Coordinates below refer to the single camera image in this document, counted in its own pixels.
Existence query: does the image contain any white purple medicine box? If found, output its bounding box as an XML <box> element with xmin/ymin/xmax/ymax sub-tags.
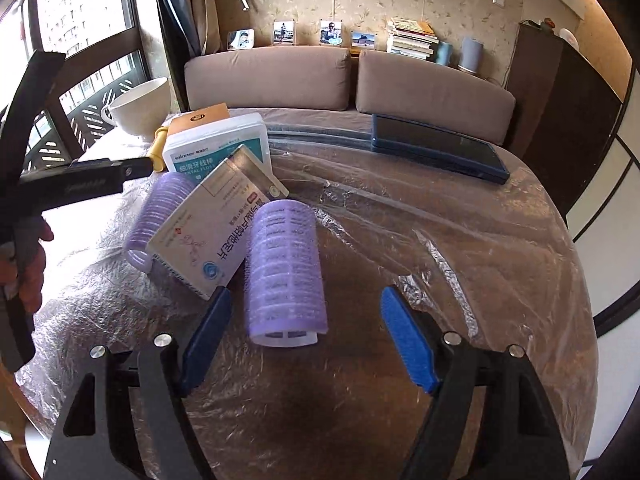
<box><xmin>146</xmin><ymin>145</ymin><xmax>288</xmax><ymax>299</ymax></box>

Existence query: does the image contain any purple hair roller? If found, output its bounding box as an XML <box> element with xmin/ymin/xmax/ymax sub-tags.
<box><xmin>124</xmin><ymin>172</ymin><xmax>196</xmax><ymax>274</ymax></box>
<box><xmin>244</xmin><ymin>200</ymin><xmax>329</xmax><ymax>349</ymax></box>

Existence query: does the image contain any orange brown small box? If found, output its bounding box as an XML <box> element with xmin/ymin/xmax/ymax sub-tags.
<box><xmin>167</xmin><ymin>103</ymin><xmax>230</xmax><ymax>136</ymax></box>

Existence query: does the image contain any white teal floss box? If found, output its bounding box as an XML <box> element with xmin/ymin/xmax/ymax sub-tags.
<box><xmin>163</xmin><ymin>113</ymin><xmax>271</xmax><ymax>182</ymax></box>

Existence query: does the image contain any person left hand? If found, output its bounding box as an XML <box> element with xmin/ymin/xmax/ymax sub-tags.
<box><xmin>0</xmin><ymin>219</ymin><xmax>54</xmax><ymax>313</ymax></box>

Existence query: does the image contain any clear plastic table cover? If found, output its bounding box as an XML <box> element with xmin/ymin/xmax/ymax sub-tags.
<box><xmin>14</xmin><ymin>136</ymin><xmax>598</xmax><ymax>479</ymax></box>

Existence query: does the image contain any yellow small object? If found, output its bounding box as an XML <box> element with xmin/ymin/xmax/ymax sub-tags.
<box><xmin>146</xmin><ymin>127</ymin><xmax>168</xmax><ymax>172</ymax></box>

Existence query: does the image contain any white footed teacup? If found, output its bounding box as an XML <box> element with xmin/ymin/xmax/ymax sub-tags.
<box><xmin>101</xmin><ymin>77</ymin><xmax>170</xmax><ymax>140</ymax></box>

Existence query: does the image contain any blue-edged black tablet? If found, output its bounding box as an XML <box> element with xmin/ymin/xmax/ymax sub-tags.
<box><xmin>371</xmin><ymin>114</ymin><xmax>510</xmax><ymax>185</ymax></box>

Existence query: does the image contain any beige curtain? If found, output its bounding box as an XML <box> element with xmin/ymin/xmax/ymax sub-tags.
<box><xmin>160</xmin><ymin>0</ymin><xmax>221</xmax><ymax>58</ymax></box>

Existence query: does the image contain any right sofa back cushion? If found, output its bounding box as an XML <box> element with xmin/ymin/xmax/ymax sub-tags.
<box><xmin>356</xmin><ymin>51</ymin><xmax>515</xmax><ymax>145</ymax></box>

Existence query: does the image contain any sofa cushion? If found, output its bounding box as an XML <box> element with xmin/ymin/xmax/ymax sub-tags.
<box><xmin>356</xmin><ymin>51</ymin><xmax>515</xmax><ymax>145</ymax></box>
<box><xmin>184</xmin><ymin>46</ymin><xmax>352</xmax><ymax>110</ymax></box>

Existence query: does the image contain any dark wooden cabinet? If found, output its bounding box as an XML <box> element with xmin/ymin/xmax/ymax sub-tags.
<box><xmin>503</xmin><ymin>23</ymin><xmax>622</xmax><ymax>216</ymax></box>

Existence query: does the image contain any left sofa back cushion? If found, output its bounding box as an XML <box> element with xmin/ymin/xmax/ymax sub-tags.
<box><xmin>184</xmin><ymin>46</ymin><xmax>352</xmax><ymax>110</ymax></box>

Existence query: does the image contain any teal cup on shelf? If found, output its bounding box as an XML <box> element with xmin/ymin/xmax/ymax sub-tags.
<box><xmin>435</xmin><ymin>41</ymin><xmax>452</xmax><ymax>66</ymax></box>

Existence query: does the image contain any grey cylindrical speaker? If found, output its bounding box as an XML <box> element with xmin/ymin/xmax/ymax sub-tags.
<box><xmin>458</xmin><ymin>36</ymin><xmax>484</xmax><ymax>74</ymax></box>

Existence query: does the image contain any stack of books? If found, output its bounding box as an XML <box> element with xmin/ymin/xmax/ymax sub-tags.
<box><xmin>386</xmin><ymin>18</ymin><xmax>439</xmax><ymax>61</ymax></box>

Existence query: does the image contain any photo frame far left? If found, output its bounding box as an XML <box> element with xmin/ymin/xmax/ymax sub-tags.
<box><xmin>227</xmin><ymin>28</ymin><xmax>255</xmax><ymax>51</ymax></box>

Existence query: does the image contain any photo frame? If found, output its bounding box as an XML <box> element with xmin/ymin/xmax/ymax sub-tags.
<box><xmin>319</xmin><ymin>20</ymin><xmax>343</xmax><ymax>46</ymax></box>
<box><xmin>271</xmin><ymin>20</ymin><xmax>296</xmax><ymax>46</ymax></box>
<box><xmin>227</xmin><ymin>28</ymin><xmax>255</xmax><ymax>51</ymax></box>
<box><xmin>350</xmin><ymin>30</ymin><xmax>376</xmax><ymax>50</ymax></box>

